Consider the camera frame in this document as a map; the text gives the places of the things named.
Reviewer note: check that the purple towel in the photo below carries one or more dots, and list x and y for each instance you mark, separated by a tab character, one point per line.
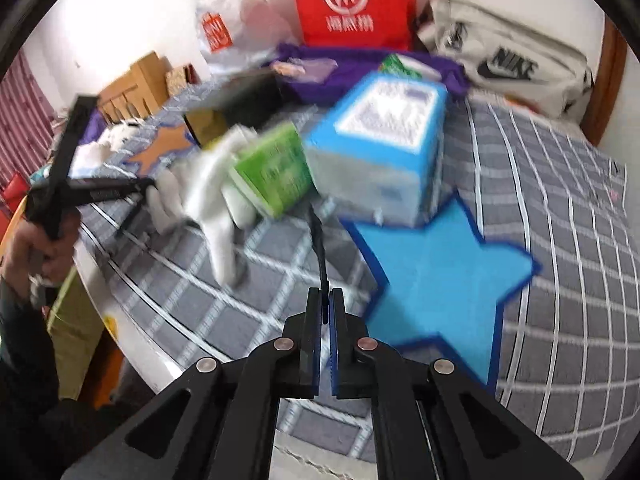
355	67

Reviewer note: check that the grey waist bag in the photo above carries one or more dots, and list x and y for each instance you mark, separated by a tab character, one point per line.
500	60

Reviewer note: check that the purple plush toy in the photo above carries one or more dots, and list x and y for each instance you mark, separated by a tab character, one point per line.
96	130

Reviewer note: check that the white plastic shopping bag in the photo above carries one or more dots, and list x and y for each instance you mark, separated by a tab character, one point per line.
235	5

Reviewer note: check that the green tissue packet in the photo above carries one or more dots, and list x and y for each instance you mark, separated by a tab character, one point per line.
272	170
397	65

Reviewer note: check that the person's left hand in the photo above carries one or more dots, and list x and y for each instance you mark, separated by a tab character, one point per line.
40	260

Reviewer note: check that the person's left forearm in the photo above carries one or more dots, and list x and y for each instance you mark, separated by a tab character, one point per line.
30	385

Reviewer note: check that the blue tissue box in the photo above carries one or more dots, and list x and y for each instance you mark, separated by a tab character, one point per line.
380	140

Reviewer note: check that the brown wooden door frame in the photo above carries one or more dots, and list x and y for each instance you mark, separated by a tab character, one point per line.
607	85

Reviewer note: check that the patterned hardcover book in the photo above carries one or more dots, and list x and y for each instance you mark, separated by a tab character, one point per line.
180	80

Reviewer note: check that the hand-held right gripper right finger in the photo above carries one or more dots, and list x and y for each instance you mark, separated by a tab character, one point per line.
346	352

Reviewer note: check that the white plush toy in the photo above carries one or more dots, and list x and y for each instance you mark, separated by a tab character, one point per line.
210	195

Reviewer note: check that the red striped curtain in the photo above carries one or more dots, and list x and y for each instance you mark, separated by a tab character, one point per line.
25	115

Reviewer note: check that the white wrist band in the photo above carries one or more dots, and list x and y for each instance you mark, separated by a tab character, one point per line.
37	290

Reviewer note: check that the clear plastic bag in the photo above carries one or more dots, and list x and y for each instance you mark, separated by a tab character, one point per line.
305	67

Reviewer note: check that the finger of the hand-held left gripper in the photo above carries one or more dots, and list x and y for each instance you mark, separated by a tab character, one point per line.
74	140
107	190

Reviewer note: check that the wooden headboard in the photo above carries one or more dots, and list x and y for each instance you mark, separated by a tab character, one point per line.
135	85

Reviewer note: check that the red paper bag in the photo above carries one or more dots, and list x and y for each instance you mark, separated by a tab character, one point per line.
350	5

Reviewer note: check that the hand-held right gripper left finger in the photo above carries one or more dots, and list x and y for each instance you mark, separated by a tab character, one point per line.
310	342

